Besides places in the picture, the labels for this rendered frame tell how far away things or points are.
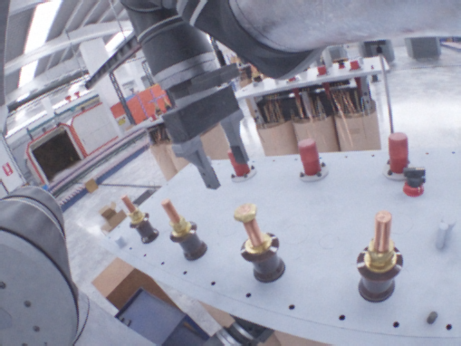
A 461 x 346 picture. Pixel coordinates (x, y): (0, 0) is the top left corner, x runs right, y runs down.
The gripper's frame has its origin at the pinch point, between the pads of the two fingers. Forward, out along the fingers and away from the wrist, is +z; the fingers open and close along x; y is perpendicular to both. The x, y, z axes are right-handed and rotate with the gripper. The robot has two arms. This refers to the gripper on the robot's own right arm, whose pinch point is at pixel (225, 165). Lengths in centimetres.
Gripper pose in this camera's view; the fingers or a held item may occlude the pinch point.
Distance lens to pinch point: 43.8
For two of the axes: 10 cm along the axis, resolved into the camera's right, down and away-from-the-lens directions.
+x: -6.2, 5.4, -5.7
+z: 3.5, 8.4, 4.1
